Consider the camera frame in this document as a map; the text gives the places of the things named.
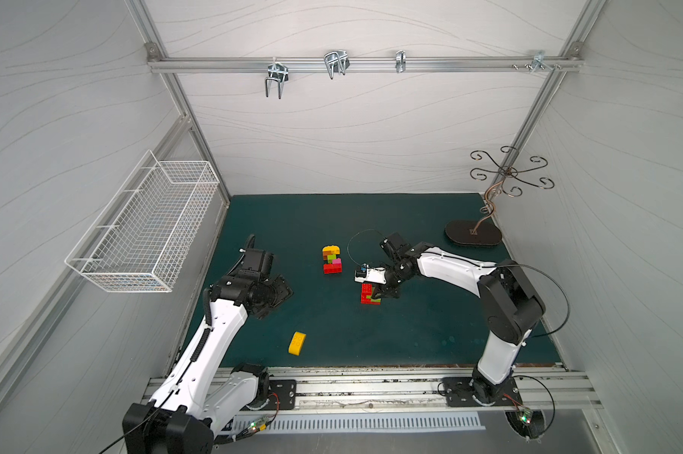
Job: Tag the yellow curved lego brick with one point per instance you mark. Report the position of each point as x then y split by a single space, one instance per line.
331 250

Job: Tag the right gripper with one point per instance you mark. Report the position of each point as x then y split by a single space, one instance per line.
384 281

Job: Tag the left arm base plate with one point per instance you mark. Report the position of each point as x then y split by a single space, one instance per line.
281 395

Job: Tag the horizontal aluminium rail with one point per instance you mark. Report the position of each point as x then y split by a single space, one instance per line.
377 65

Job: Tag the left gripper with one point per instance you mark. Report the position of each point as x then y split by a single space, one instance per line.
276 291

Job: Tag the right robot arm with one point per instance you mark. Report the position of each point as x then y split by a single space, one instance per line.
511 305

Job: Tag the red long lego brick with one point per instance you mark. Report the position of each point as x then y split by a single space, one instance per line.
369 300

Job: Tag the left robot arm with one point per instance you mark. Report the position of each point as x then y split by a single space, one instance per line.
184 415

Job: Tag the left metal clip hook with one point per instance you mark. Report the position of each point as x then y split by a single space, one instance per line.
278 75

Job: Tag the black metal hook stand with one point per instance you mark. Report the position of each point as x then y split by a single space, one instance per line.
508 180

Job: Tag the right metal clip hook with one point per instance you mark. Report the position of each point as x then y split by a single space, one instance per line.
538 63

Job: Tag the white wire basket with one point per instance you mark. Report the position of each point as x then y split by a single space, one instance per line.
140 240

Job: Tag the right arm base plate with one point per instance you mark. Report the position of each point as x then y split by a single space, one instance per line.
465 391

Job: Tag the metal clip hook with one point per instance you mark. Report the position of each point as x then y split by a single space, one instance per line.
278 75
400 61
538 63
336 62

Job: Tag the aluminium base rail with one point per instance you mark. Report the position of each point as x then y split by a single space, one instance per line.
355 390

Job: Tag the red small lego brick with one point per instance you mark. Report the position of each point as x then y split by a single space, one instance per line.
367 289

